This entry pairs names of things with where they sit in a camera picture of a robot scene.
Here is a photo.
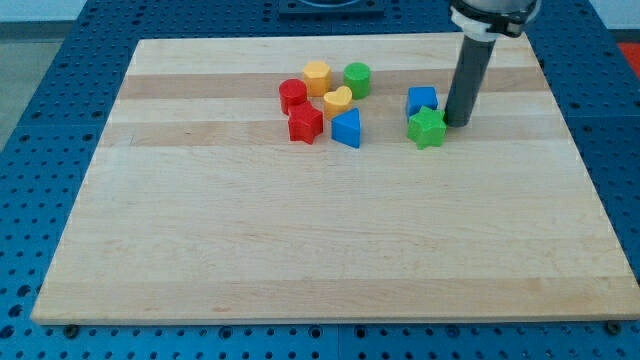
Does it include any blue cube block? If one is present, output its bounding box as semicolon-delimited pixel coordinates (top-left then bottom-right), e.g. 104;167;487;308
405;86;439;118

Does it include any blue triangle block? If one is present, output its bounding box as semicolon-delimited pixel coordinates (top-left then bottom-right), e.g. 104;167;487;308
331;108;361;148

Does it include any red star block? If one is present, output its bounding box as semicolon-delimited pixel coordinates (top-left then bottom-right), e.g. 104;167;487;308
288;101;323;144

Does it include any yellow heart block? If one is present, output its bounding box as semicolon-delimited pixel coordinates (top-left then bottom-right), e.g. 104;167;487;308
323;86;353;121

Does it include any red cylinder block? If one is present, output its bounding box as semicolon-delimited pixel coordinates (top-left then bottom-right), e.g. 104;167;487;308
278;78;308;115

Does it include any yellow hexagon block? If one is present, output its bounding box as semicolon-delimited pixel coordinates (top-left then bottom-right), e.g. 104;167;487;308
302;61;332;97

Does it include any green cylinder block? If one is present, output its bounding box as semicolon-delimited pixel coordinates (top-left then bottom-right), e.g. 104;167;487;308
343;62;371;99

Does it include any green star block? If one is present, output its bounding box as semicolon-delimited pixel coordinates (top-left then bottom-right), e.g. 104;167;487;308
407;106;447;150

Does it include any wooden board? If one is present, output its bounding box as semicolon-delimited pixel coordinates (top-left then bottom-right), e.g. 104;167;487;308
31;33;639;325

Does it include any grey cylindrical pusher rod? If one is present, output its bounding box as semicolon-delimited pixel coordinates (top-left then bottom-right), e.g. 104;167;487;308
445;35;496;128

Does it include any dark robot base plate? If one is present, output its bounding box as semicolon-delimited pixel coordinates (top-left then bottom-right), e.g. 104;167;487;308
278;0;386;18

